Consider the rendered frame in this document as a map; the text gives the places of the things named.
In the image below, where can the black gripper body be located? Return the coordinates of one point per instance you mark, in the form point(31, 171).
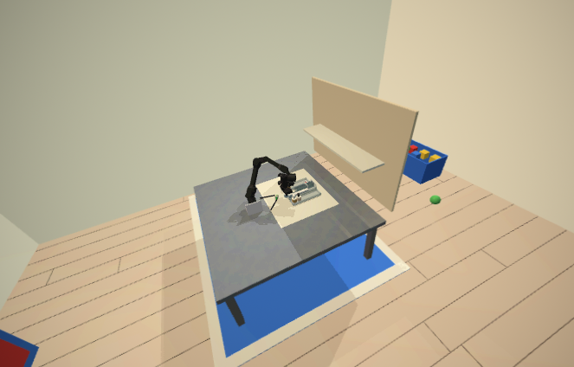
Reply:
point(284, 186)

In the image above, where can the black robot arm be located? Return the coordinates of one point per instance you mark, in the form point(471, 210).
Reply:
point(290, 177)

